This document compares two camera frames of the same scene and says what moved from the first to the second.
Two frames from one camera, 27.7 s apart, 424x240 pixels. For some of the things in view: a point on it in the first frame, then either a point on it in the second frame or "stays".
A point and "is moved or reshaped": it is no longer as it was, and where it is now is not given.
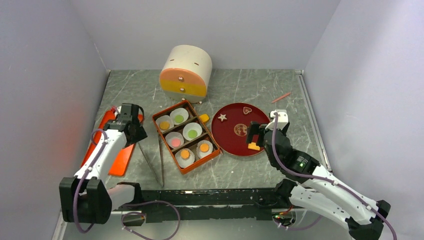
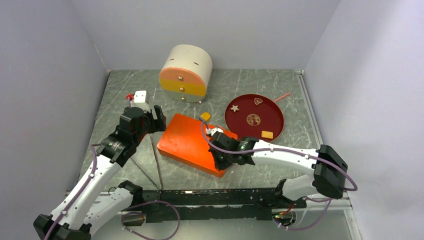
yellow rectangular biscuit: (253, 145) is moved or reshaped
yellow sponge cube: (204, 117) stays
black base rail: (195, 204) stays
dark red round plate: (230, 126) is moved or reshaped
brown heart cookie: (246, 109) -> (257, 101)
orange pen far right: (284, 95) stays
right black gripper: (254, 129) -> (218, 164)
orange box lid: (121, 163) is moved or reshaped
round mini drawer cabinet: (187, 73) stays
